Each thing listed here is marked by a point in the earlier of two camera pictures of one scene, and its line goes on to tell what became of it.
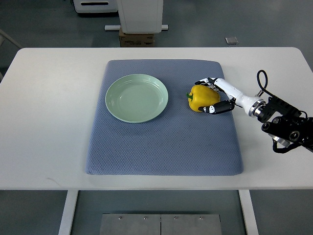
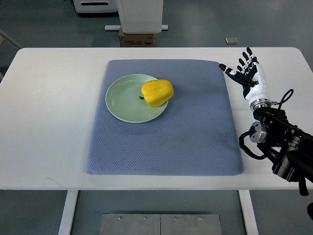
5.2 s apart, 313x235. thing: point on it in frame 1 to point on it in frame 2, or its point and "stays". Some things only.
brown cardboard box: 136,40 stays
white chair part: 4,35 stays
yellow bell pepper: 201,95 to 157,93
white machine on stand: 139,16 stays
